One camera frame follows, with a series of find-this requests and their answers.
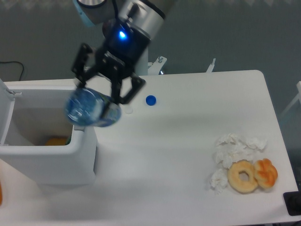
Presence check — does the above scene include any orange object in bin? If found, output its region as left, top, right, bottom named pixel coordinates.
left=45, top=137, right=67, bottom=146

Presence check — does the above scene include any white frame at right edge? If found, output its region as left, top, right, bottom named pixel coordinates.
left=279, top=81, right=301, bottom=124

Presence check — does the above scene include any white trash can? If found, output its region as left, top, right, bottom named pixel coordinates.
left=0, top=82, right=97, bottom=185

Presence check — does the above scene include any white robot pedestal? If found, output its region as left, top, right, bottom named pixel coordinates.
left=136, top=48, right=167, bottom=75

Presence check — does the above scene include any orange object at left edge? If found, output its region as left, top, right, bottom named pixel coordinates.
left=0, top=183, right=3, bottom=206

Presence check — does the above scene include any white bottle cap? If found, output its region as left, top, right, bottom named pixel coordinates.
left=124, top=105, right=133, bottom=114

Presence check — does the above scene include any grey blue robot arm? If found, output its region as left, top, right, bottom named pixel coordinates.
left=68, top=0, right=175, bottom=120

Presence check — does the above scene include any large crumpled white tissue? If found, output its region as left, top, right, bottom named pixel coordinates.
left=213, top=133, right=268, bottom=169

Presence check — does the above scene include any black floor cable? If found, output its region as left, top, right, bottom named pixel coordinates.
left=0, top=61, right=25, bottom=81

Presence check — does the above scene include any blue bottle cap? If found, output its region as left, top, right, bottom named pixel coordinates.
left=145, top=95, right=157, bottom=106

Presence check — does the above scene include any blue plastic water bottle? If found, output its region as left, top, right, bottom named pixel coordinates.
left=65, top=88, right=121, bottom=127

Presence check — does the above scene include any ring donut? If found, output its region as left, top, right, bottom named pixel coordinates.
left=227, top=161, right=258, bottom=194

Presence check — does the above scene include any small crumpled white tissue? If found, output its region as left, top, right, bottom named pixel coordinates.
left=210, top=169, right=228, bottom=194

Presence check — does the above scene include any black device at edge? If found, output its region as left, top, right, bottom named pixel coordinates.
left=283, top=191, right=301, bottom=216

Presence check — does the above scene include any orange glazed twisted pastry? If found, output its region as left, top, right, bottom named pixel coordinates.
left=254, top=158, right=278, bottom=189

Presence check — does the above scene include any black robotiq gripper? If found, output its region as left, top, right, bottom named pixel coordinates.
left=71, top=19, right=151, bottom=118

